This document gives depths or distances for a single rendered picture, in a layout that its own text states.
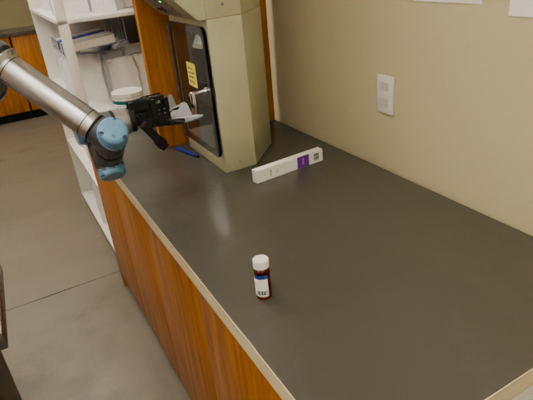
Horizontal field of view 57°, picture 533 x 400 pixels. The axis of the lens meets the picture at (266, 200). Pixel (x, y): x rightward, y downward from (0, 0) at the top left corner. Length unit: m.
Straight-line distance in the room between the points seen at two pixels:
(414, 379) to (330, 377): 0.13
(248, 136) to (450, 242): 0.72
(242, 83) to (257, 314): 0.79
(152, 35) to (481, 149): 1.12
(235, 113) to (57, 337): 1.54
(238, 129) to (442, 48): 0.64
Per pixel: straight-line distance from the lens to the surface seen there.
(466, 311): 1.02
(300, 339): 0.94
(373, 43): 1.55
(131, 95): 2.16
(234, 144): 1.59
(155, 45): 1.83
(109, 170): 1.40
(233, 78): 1.54
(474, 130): 1.34
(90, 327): 2.64
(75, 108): 1.32
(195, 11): 1.47
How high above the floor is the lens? 1.58
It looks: 27 degrees down
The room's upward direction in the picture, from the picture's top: 5 degrees counter-clockwise
